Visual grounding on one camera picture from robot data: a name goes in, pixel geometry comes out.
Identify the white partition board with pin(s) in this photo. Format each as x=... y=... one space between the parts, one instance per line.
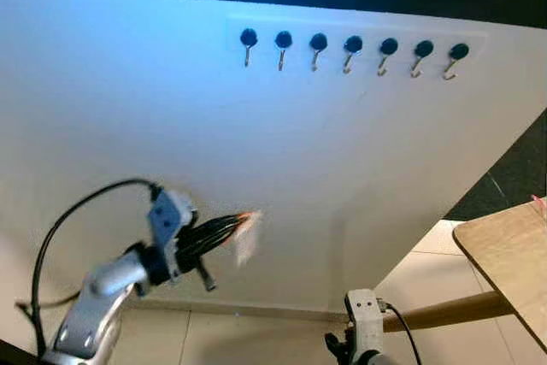
x=256 y=168

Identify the black knob metal hook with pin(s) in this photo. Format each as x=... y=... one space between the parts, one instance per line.
x=353 y=44
x=423 y=49
x=283 y=39
x=388 y=46
x=248 y=37
x=458 y=51
x=318 y=41

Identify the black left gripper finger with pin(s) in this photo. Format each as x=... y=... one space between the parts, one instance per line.
x=222 y=241
x=222 y=225

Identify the white hook rail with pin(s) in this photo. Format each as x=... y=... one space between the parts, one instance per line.
x=301 y=25

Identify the light wooden table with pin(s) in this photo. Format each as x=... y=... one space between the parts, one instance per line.
x=513 y=245

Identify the black floor rug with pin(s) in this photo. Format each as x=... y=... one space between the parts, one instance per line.
x=513 y=177

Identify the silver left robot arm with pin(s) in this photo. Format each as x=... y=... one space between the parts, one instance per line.
x=102 y=284

